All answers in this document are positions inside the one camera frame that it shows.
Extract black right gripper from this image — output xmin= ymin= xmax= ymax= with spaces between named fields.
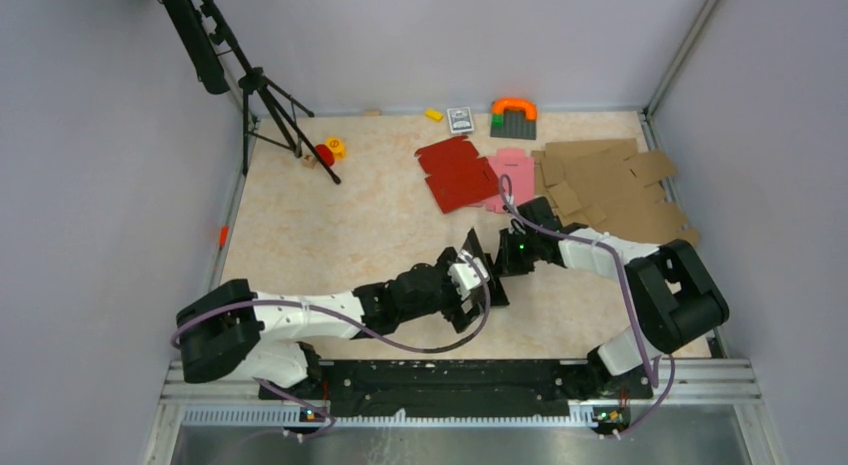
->
xmin=491 ymin=227 xmax=540 ymax=279

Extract black corrugated paper box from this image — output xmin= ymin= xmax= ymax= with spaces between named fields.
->
xmin=460 ymin=227 xmax=510 ymax=312

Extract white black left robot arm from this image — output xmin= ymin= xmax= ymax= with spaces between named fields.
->
xmin=172 ymin=247 xmax=503 ymax=399

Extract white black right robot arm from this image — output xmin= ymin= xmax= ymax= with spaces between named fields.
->
xmin=494 ymin=197 xmax=730 ymax=397

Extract playing card deck box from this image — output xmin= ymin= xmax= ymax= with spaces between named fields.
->
xmin=446 ymin=107 xmax=475 ymax=136

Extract pink flat cardboard sheet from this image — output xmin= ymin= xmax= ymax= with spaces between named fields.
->
xmin=487 ymin=148 xmax=536 ymax=206

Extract red flat cardboard sheet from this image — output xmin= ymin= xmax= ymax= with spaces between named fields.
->
xmin=414 ymin=135 xmax=499 ymax=214

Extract brown flat cardboard sheets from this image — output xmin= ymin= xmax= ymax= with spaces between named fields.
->
xmin=531 ymin=139 xmax=700 ymax=246

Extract grey building baseplate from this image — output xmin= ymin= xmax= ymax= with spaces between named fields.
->
xmin=490 ymin=111 xmax=537 ymax=140

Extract orange arch toy block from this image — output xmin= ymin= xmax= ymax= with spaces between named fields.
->
xmin=491 ymin=97 xmax=539 ymax=121

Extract yellow small block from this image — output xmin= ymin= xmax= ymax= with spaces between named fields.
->
xmin=424 ymin=108 xmax=444 ymax=122

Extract red yellow toy spool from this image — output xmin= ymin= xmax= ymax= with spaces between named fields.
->
xmin=315 ymin=136 xmax=348 ymax=167

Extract small wooden cube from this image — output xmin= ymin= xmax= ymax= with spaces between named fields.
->
xmin=301 ymin=155 xmax=317 ymax=169

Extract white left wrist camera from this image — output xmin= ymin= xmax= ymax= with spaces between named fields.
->
xmin=448 ymin=250 xmax=490 ymax=300

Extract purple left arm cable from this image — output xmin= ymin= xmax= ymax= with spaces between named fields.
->
xmin=170 ymin=263 xmax=493 ymax=443

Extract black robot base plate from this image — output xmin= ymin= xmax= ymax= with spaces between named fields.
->
xmin=288 ymin=359 xmax=654 ymax=418

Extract orange clip on frame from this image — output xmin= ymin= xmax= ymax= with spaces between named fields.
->
xmin=218 ymin=225 xmax=229 ymax=248

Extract black camera tripod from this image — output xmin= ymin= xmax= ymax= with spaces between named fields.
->
xmin=157 ymin=0 xmax=342 ymax=185

